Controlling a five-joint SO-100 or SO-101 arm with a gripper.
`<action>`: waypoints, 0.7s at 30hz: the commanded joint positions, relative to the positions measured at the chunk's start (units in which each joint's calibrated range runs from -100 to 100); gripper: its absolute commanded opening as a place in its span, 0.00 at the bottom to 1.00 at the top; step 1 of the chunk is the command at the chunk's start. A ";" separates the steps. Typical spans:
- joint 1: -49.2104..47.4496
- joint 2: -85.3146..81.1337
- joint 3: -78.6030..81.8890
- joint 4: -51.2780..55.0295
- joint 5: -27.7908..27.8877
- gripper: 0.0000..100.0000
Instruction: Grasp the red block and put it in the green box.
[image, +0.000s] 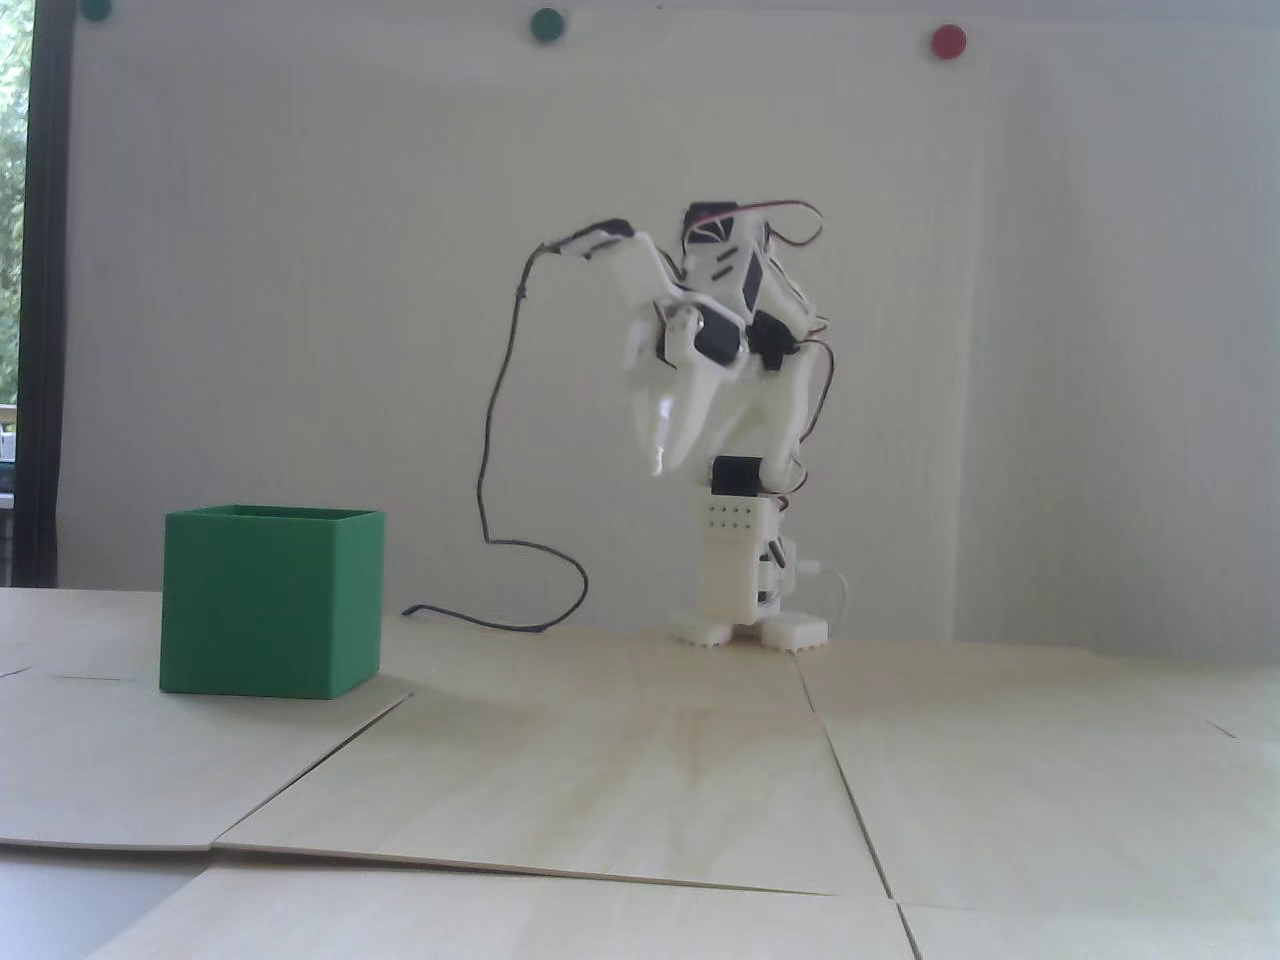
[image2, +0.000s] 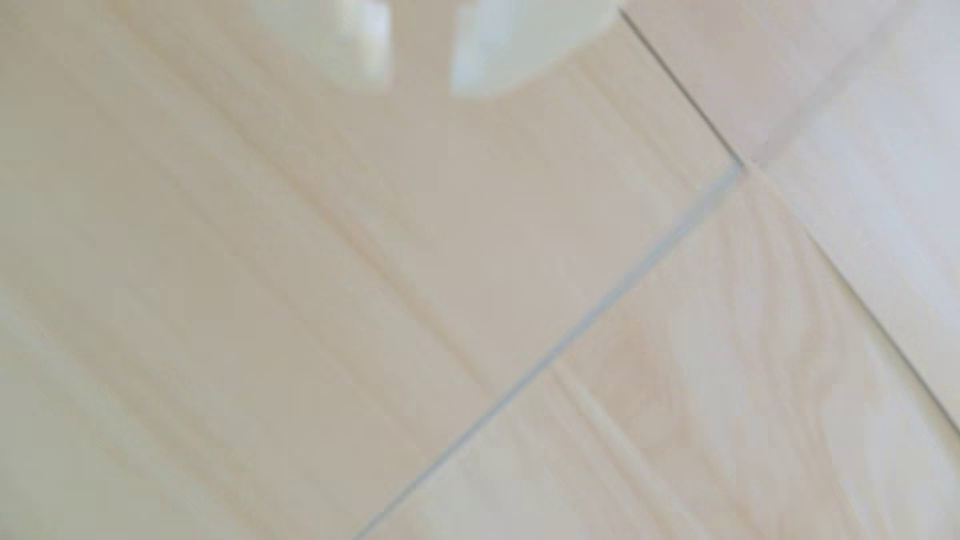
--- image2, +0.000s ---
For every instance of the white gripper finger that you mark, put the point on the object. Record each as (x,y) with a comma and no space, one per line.
(525,37)
(337,34)

